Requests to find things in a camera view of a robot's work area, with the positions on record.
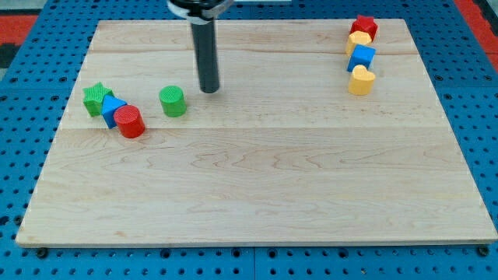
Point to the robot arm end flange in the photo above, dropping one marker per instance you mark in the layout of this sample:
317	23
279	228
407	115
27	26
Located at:
198	12

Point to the wooden board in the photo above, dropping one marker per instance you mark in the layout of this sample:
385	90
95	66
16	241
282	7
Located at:
282	155

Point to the yellow heart block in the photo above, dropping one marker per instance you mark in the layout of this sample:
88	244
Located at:
361	81

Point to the green cylinder block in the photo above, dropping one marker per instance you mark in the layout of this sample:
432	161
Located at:
172	101

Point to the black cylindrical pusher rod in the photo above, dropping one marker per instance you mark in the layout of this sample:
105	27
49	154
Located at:
204	39

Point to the red cylinder block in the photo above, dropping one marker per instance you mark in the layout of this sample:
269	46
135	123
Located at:
129	121

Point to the blue cube block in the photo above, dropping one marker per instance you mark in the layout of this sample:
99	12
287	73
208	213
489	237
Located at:
361	55

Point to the blue triangle block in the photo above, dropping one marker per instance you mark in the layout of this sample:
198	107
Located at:
110	105

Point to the yellow hexagon block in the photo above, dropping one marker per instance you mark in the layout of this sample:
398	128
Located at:
355	38

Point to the green star block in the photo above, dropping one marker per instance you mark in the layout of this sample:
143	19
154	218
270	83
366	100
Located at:
94	96

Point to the red star block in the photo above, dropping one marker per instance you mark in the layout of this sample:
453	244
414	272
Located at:
365	24

